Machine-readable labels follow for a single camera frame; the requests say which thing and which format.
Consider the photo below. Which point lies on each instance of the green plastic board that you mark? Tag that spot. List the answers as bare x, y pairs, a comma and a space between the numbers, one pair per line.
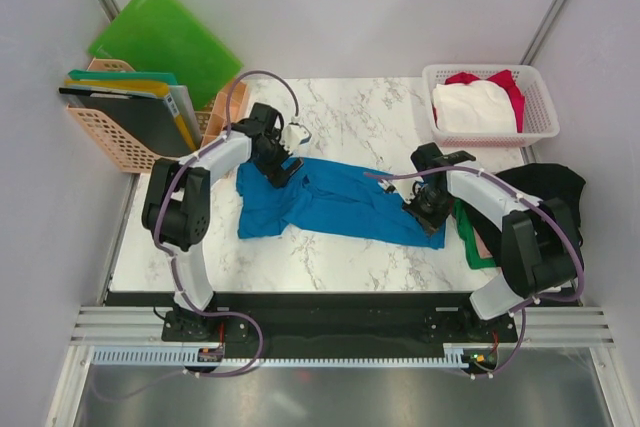
164, 36

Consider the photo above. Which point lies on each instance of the yellow folder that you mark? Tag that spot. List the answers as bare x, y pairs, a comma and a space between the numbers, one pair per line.
138, 87

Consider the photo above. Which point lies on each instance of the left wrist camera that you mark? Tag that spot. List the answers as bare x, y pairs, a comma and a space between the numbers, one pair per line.
295, 135

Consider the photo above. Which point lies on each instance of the red t-shirt in basket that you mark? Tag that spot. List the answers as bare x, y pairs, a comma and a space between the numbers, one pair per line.
503, 79

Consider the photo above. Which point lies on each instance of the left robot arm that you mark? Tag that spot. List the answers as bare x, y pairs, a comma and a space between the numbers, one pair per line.
177, 206

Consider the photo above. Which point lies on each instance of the teal folder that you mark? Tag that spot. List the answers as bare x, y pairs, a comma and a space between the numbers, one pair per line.
77, 75

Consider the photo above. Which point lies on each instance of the green folded t-shirt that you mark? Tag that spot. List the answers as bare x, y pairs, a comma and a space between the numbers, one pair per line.
466, 231

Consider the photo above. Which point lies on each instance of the white plastic basket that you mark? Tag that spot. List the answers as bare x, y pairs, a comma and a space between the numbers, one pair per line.
540, 120

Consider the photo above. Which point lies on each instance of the black folded t-shirt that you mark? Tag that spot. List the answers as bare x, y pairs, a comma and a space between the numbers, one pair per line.
548, 181

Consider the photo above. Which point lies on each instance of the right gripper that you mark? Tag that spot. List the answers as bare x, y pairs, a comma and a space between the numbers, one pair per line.
429, 223

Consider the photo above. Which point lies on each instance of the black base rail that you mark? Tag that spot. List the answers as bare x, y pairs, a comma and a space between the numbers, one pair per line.
315, 325

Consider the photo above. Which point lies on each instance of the orange compartment tray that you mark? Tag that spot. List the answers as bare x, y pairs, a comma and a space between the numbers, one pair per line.
212, 119

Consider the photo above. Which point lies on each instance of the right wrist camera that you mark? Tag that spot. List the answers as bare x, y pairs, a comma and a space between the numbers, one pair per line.
388, 186

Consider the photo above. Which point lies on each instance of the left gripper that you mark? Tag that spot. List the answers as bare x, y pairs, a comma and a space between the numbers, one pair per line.
279, 176

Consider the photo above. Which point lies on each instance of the black folder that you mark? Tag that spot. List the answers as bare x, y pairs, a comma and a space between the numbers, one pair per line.
159, 127

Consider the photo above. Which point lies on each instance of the pink folded t-shirt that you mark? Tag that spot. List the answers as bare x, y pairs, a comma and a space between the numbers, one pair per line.
483, 251

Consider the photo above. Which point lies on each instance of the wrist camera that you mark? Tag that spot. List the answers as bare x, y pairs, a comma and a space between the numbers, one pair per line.
295, 135
388, 186

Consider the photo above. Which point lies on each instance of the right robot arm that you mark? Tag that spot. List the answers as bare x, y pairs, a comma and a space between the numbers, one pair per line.
539, 245

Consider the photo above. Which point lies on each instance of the orange file rack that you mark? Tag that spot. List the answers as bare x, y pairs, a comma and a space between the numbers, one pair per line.
125, 151

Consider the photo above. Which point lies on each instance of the white cable duct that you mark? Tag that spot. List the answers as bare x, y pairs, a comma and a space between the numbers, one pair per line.
199, 357

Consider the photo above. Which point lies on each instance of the blue t-shirt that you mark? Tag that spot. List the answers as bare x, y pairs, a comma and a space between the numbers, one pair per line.
331, 198

